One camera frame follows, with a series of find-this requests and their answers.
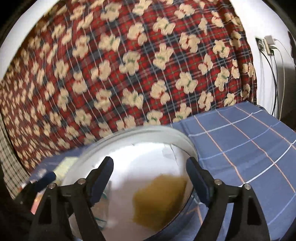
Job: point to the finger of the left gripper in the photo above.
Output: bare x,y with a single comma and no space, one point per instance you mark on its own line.
31,189

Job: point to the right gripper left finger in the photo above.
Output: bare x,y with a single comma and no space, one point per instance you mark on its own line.
51,220

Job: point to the yellow sponge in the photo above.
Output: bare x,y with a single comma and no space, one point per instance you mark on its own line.
155,205

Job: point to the green white checkered cloth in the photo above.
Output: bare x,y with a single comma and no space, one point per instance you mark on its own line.
14,173

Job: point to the blue plaid tablecloth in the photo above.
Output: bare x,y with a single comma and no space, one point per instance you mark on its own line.
240,145

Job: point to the round metal tin container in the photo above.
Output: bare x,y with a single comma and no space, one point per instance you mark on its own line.
140,155

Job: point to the red plaid bear blanket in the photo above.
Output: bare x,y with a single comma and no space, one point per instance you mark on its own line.
88,69

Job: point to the white charger plug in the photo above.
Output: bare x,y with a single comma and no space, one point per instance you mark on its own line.
269,42

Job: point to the wall power socket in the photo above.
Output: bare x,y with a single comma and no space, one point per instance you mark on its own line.
260,44

